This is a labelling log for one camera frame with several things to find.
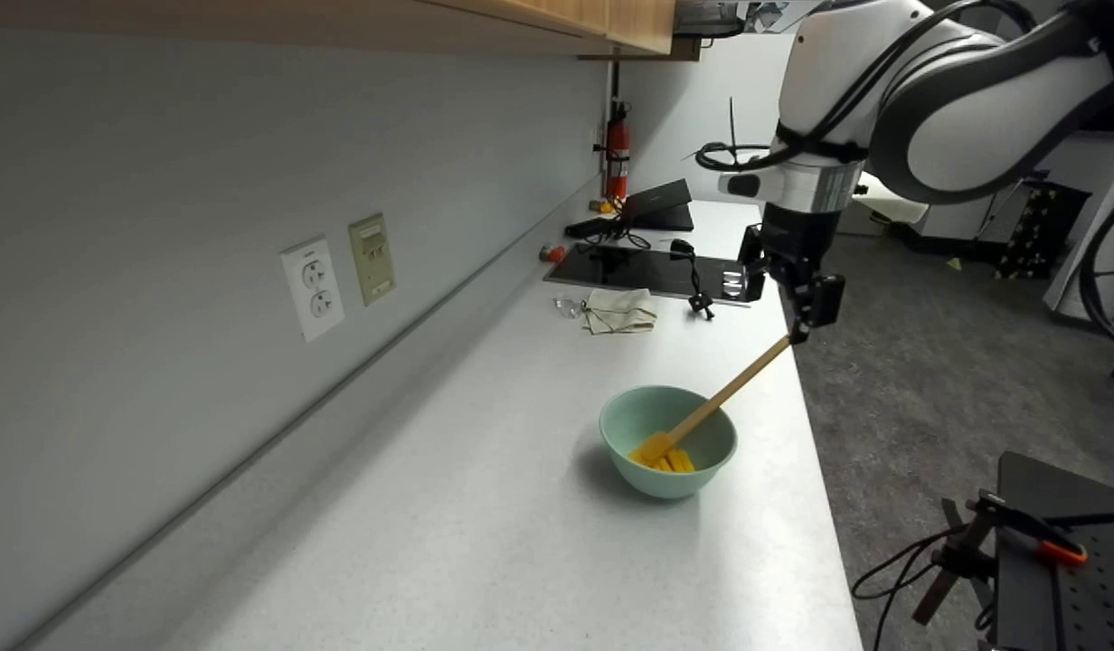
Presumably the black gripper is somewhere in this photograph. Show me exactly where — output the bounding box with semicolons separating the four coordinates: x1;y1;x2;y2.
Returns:
760;203;845;345

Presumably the wooden spatula yellow head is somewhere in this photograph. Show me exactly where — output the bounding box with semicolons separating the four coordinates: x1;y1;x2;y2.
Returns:
631;331;796;478

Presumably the green bowl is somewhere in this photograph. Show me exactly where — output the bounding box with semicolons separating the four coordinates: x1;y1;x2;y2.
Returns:
598;383;740;505

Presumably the black cooktop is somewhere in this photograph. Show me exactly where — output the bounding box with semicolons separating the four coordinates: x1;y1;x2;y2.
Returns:
541;238;766;304

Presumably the black wedge stand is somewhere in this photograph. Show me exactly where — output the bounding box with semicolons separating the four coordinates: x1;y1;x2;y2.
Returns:
566;177;697;242

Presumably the beige cloth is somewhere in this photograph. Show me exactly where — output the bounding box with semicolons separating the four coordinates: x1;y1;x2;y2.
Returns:
579;285;661;341

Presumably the red fire extinguisher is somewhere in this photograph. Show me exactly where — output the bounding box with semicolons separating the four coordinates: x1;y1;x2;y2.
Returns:
593;50;638;212

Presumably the black tripod clamp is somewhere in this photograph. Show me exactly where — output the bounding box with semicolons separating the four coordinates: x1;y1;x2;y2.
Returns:
849;489;1004;628

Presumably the black perforated board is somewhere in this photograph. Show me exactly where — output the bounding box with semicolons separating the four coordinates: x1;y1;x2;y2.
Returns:
995;447;1114;651

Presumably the small black clamp mount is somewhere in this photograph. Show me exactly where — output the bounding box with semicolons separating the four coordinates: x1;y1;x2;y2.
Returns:
664;236;721;326

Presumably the orange handled tool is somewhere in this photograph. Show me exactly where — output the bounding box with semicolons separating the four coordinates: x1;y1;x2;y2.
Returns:
986;491;1095;570

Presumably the wooden wall cabinet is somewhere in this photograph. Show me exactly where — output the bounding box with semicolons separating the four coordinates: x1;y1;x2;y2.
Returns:
0;0;680;58

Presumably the white wall outlet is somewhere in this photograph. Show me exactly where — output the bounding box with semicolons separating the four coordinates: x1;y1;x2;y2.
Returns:
279;236;346;343

